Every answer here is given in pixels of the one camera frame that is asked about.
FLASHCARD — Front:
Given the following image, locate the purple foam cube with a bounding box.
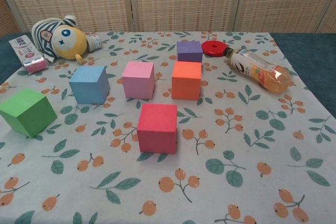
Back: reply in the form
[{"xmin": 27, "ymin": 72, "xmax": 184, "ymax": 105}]
[{"xmin": 177, "ymin": 40, "xmax": 204, "ymax": 63}]

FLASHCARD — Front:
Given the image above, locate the red foam cube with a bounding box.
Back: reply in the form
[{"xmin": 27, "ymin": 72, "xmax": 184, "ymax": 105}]
[{"xmin": 136, "ymin": 104, "xmax": 178, "ymax": 154}]

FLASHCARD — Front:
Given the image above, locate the blue foam cube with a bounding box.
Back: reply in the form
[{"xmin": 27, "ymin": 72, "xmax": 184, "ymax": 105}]
[{"xmin": 68, "ymin": 66, "xmax": 110, "ymax": 104}]

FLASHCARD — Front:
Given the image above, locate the yellow striped plush toy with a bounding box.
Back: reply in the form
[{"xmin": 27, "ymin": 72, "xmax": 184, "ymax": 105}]
[{"xmin": 31, "ymin": 15, "xmax": 88, "ymax": 65}]

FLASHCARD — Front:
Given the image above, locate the floral fruit print tablecloth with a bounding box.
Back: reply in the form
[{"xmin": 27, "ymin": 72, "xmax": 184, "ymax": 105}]
[{"xmin": 0, "ymin": 31, "xmax": 336, "ymax": 224}]

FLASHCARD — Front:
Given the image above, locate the pink foam cube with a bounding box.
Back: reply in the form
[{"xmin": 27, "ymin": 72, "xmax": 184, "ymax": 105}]
[{"xmin": 121, "ymin": 61, "xmax": 155, "ymax": 99}]

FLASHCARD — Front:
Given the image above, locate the green foam cube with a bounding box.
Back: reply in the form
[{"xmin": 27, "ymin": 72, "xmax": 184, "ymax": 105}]
[{"xmin": 0, "ymin": 88, "xmax": 58, "ymax": 138}]

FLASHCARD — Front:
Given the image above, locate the small white plastic bottle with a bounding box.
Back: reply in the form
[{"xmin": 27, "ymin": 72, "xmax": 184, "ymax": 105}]
[{"xmin": 85, "ymin": 33, "xmax": 102, "ymax": 52}]

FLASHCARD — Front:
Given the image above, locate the orange drink plastic bottle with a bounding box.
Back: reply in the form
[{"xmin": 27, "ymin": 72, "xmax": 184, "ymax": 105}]
[{"xmin": 224, "ymin": 47, "xmax": 294, "ymax": 94}]

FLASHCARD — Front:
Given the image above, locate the orange foam cube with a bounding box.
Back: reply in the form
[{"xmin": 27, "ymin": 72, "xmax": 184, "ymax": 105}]
[{"xmin": 171, "ymin": 61, "xmax": 202, "ymax": 101}]

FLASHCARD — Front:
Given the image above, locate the red round disc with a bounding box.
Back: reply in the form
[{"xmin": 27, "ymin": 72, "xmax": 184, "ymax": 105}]
[{"xmin": 201, "ymin": 40, "xmax": 228, "ymax": 57}]

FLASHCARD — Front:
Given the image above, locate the teal table cover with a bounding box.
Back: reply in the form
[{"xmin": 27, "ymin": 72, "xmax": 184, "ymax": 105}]
[{"xmin": 0, "ymin": 31, "xmax": 336, "ymax": 120}]

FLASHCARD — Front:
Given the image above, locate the white pink toothpaste box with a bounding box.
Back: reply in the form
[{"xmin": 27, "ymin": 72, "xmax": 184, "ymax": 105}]
[{"xmin": 8, "ymin": 34, "xmax": 49, "ymax": 74}]

